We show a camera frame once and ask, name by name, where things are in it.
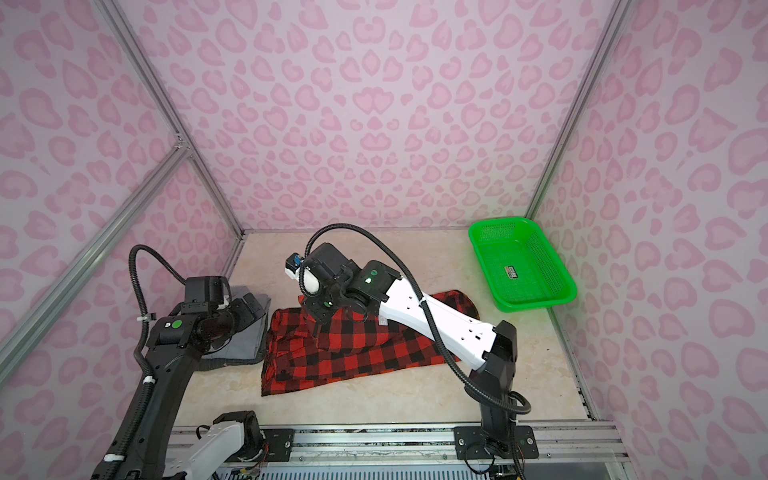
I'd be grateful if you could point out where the red black plaid shirt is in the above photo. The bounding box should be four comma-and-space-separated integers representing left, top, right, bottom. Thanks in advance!
261, 305, 444, 397

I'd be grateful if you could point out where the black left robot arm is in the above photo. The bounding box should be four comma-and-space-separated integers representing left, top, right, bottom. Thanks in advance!
92, 293, 266, 479

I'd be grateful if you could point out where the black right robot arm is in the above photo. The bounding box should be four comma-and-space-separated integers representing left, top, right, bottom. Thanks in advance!
285, 243, 531, 459

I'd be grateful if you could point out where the folded grey shirt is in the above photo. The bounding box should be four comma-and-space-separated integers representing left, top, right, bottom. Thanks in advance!
197, 285, 271, 371

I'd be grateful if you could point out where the green plastic basket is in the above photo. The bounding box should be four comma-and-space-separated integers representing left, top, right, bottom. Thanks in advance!
468, 217, 578, 313

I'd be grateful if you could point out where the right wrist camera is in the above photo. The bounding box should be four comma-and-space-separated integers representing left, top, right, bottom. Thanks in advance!
284, 253, 321, 297

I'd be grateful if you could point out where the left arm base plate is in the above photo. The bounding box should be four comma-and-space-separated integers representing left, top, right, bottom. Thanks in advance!
262, 428, 295, 463

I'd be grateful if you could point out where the black corrugated left cable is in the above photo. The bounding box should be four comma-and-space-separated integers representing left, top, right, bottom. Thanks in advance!
128, 244, 187, 379

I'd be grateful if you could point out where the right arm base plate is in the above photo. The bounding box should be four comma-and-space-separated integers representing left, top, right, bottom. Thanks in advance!
453, 425, 540, 461

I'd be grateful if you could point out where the aluminium diagonal frame bar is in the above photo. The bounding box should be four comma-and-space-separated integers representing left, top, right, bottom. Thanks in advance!
1, 141, 189, 385

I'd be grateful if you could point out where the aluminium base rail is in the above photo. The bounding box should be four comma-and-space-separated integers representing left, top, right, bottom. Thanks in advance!
168, 420, 637, 479

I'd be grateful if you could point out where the aluminium left corner post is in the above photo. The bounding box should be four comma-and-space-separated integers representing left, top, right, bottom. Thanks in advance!
93, 0, 246, 239

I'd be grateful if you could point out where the aluminium corner frame post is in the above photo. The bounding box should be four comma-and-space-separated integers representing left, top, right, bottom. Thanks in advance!
525, 0, 636, 220

